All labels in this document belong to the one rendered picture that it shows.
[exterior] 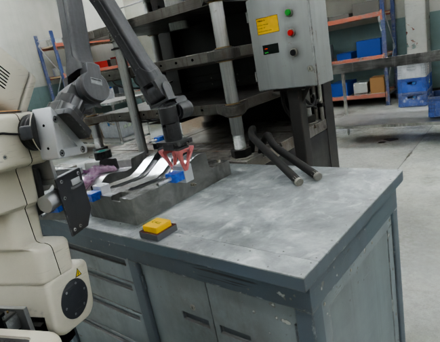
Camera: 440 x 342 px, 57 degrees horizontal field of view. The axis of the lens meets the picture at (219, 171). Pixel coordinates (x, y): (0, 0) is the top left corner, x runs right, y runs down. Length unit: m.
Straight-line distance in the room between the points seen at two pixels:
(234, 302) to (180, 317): 0.28
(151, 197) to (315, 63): 0.89
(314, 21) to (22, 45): 8.14
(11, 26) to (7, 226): 8.51
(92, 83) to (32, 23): 8.70
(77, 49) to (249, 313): 0.80
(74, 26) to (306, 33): 0.98
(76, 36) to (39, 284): 0.62
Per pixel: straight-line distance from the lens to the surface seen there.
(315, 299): 1.00
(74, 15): 1.15
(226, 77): 1.86
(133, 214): 1.32
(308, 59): 1.78
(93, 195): 1.42
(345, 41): 8.01
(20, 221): 1.10
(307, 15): 1.77
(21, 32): 9.55
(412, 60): 4.49
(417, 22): 7.38
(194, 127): 2.27
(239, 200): 1.35
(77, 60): 1.08
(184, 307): 1.33
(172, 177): 1.25
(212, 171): 1.56
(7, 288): 1.20
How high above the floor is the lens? 1.27
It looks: 16 degrees down
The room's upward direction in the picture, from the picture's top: 11 degrees counter-clockwise
